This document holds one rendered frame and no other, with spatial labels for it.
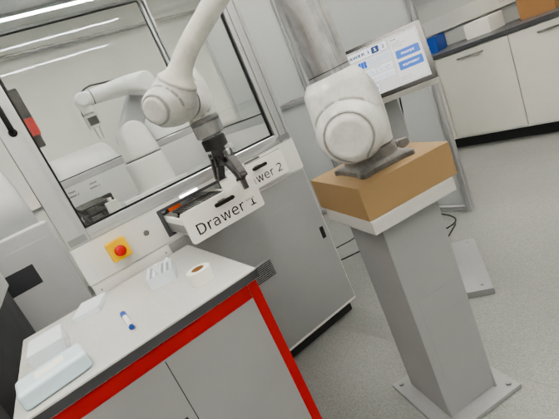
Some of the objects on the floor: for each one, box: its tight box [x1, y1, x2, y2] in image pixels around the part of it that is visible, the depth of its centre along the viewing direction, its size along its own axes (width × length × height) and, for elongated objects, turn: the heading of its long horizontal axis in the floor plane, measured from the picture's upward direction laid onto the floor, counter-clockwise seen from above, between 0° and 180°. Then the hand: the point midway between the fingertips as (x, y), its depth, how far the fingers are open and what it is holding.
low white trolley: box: [13, 245, 323, 419], centre depth 129 cm, size 58×62×76 cm
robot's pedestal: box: [325, 177, 522, 419], centre depth 131 cm, size 30×30×76 cm
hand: (239, 195), depth 128 cm, fingers open, 13 cm apart
